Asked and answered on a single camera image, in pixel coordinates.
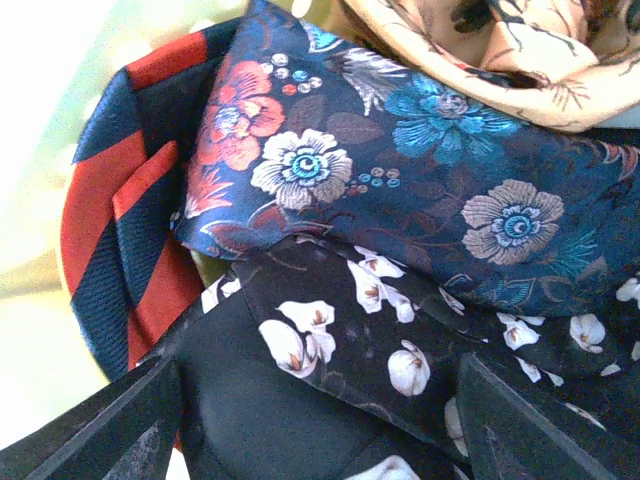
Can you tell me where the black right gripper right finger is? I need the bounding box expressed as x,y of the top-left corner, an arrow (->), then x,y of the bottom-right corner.
457,354 -> 639,479

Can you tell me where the black white floral tie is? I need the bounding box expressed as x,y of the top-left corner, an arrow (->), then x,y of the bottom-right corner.
166,238 -> 639,479

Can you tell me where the beige patterned tie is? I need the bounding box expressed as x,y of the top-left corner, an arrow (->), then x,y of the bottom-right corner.
342,0 -> 639,132

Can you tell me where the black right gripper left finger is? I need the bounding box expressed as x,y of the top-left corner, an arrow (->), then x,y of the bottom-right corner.
1,357 -> 182,479

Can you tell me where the red navy striped tie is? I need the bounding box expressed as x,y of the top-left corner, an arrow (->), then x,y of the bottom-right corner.
59,20 -> 239,381

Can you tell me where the navy floral brocade tie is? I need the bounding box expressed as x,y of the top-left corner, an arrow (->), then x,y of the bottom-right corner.
175,1 -> 639,315

